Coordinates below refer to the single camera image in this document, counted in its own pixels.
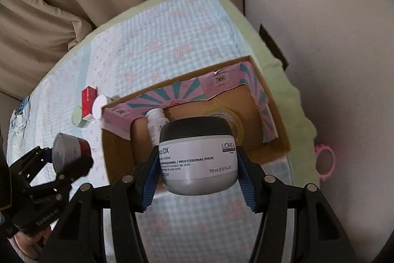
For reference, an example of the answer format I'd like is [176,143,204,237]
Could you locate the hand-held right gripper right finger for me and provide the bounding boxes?
[235,146,359,263]

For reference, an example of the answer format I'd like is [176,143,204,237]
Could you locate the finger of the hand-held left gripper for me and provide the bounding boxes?
[9,148,55,188]
[33,156,94,209]

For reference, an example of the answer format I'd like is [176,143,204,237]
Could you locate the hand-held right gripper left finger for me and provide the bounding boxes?
[40,146,164,263]

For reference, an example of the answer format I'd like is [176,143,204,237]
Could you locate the red jar with silver lid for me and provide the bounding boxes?
[52,133,92,173]

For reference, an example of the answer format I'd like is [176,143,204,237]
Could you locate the silver jar with dark lid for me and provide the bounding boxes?
[158,117,239,196]

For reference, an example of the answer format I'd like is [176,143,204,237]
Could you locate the cardboard box with pink flaps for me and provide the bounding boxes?
[100,55,292,190]

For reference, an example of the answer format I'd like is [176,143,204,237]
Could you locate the person's left hand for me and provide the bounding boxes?
[11,228,51,260]

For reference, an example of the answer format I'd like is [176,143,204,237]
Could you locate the denim cloth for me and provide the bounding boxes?
[9,96,32,156]

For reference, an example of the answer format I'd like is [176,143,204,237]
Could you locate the small white bottle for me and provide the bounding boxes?
[146,108,170,147]

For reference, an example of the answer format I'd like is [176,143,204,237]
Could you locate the clear tape roll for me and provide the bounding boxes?
[209,107,245,143]

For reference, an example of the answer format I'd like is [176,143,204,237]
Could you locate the small green jar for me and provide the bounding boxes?
[71,106,88,128]

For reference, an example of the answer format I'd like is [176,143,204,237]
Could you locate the pale jar with white lid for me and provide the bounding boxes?
[92,95,119,121]

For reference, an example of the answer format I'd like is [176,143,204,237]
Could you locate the small red box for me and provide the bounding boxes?
[81,86,99,122]

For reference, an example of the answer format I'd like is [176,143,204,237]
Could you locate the pink round hand mirror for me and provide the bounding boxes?
[314,142,336,180]

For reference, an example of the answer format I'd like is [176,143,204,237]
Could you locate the pale green bed sheet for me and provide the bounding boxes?
[70,0,319,187]

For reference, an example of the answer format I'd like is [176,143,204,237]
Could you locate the light blue checked blanket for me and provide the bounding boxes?
[6,0,293,263]

